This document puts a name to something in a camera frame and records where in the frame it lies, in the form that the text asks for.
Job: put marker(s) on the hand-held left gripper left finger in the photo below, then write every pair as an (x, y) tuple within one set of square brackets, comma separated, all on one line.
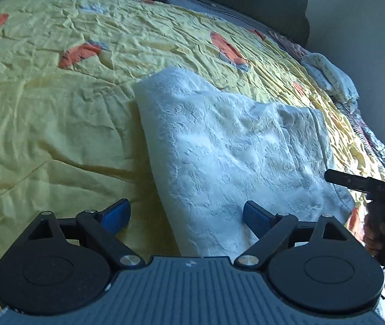
[(115, 214)]

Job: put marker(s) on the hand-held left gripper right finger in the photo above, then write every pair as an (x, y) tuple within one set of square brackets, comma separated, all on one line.
[(256, 217)]

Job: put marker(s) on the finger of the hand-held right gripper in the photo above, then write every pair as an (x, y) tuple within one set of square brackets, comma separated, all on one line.
[(346, 178)]

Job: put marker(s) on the white textured towel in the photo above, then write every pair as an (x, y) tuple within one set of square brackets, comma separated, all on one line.
[(233, 155)]

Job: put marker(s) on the zebra striped cloth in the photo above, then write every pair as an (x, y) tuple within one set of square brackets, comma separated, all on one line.
[(371, 135)]

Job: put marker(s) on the folded white printed quilt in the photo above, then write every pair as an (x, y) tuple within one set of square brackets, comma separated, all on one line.
[(331, 74)]

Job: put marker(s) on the yellow printed quilt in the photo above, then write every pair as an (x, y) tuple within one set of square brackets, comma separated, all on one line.
[(60, 108)]

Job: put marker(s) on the pink patterned cloth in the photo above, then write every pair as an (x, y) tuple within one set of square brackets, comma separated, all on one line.
[(290, 44)]

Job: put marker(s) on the grey-blue pillow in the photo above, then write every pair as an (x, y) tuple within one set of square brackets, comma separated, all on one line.
[(206, 5)]

